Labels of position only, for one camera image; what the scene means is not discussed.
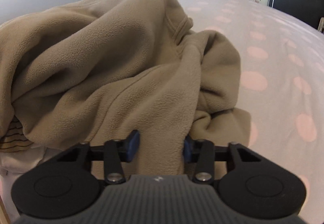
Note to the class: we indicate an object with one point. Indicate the polka dot bed sheet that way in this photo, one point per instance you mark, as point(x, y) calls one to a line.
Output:
point(281, 87)

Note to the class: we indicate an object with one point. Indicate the beige fleece hooded jacket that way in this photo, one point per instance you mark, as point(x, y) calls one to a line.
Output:
point(95, 70)

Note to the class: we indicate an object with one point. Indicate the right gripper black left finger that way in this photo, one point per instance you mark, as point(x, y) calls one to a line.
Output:
point(73, 180)

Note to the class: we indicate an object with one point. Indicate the striped yellow garment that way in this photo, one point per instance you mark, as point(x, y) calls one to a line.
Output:
point(14, 141)

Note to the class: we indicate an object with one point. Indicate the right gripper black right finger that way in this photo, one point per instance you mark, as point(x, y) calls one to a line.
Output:
point(245, 181)

